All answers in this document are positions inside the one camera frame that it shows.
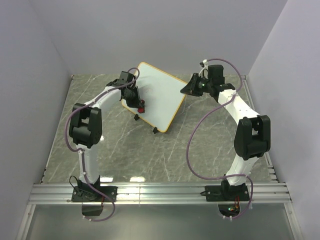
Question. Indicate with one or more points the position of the yellow-framed whiteboard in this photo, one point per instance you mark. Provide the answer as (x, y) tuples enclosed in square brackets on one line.
[(161, 93)]

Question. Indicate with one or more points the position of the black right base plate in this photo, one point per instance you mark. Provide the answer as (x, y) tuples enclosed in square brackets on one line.
[(219, 193)]

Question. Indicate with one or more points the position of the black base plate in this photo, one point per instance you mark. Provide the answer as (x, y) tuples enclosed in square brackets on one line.
[(219, 193), (88, 195)]

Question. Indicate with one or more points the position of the red bone-shaped eraser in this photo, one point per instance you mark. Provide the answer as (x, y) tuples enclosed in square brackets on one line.
[(141, 108)]

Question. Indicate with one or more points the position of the right side aluminium rail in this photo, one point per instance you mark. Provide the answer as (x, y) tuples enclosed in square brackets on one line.
[(260, 141)]

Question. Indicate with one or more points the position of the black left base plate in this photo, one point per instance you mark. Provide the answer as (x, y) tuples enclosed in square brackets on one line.
[(88, 195)]

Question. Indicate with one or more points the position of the circuit board with LEDs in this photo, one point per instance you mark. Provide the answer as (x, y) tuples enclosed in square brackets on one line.
[(229, 210)]

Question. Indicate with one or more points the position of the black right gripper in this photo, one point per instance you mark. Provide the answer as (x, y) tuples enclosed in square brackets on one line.
[(190, 88)]

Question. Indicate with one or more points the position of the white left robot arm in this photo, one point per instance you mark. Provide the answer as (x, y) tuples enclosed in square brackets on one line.
[(84, 128)]

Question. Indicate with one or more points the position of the aluminium extrusion rail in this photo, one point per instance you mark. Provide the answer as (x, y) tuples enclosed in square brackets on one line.
[(170, 193)]

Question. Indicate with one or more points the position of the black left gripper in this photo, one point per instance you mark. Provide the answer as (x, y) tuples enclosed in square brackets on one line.
[(135, 103)]

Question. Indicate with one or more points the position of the black whiteboard clip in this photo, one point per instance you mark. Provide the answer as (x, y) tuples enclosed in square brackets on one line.
[(155, 130), (136, 117)]

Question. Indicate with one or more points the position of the black box under rail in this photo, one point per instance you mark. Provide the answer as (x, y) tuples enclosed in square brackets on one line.
[(91, 210)]

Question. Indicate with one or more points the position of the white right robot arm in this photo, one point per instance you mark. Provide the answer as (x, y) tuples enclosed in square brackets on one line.
[(226, 95)]

